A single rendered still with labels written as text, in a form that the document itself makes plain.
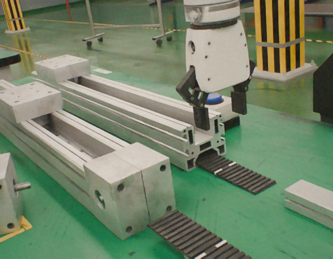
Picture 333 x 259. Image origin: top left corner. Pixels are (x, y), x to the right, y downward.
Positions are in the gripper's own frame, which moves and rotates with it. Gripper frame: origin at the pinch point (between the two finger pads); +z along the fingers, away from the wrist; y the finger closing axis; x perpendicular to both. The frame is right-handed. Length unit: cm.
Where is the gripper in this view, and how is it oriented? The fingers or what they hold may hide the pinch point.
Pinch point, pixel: (221, 114)
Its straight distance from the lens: 71.5
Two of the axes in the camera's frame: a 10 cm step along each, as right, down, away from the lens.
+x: -5.8, -2.3, 7.8
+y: 8.0, -3.2, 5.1
